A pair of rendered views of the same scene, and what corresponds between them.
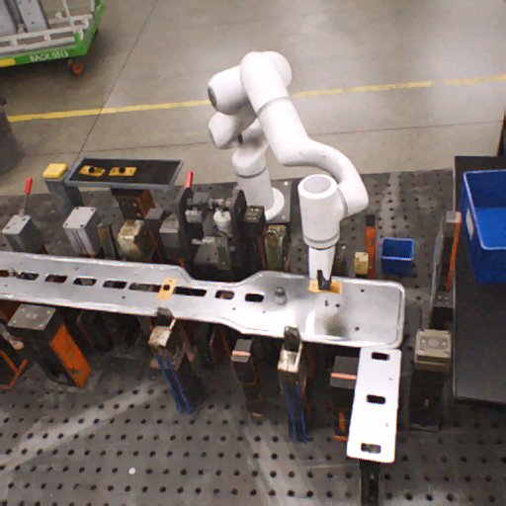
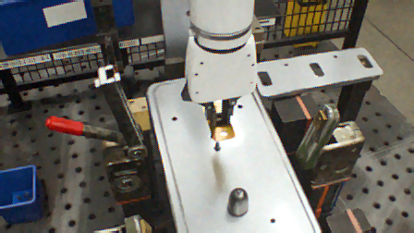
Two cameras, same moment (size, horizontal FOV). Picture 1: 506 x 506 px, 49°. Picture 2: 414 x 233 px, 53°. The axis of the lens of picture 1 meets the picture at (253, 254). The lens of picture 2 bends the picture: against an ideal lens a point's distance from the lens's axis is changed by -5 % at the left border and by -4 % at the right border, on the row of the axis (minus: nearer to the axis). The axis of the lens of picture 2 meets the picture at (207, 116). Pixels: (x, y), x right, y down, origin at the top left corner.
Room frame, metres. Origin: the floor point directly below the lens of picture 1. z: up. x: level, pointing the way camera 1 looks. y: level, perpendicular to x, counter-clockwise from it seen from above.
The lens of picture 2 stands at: (1.25, 0.21, 1.61)
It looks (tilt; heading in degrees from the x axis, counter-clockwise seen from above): 48 degrees down; 234
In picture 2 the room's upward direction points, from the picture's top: straight up
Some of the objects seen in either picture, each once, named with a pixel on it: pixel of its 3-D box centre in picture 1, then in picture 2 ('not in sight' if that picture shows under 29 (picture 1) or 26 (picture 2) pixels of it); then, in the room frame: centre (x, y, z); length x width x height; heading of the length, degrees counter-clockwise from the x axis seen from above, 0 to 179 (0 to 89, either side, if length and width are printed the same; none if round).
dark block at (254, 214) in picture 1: (262, 262); not in sight; (1.24, -0.02, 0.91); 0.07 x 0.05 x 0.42; 158
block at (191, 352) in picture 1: (181, 317); not in sight; (1.14, 0.26, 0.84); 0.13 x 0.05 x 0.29; 158
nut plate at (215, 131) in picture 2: (325, 286); (218, 118); (0.95, -0.17, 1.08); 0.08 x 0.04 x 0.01; 68
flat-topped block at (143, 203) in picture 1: (144, 225); not in sight; (1.52, 0.35, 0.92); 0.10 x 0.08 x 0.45; 68
